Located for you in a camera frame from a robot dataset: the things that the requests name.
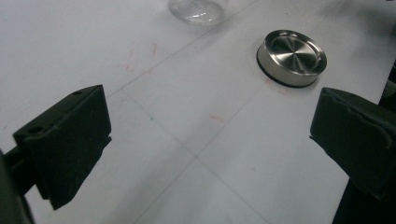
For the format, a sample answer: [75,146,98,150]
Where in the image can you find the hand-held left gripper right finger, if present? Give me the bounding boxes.
[309,87,396,203]

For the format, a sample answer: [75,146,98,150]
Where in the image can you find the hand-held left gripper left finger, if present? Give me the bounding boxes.
[12,84,113,211]

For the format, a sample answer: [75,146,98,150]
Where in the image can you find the round brushed metal jar lid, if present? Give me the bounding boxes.
[256,29,328,89]

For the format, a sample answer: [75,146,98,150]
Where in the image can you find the clear glass jar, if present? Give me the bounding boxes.
[167,0,226,27]

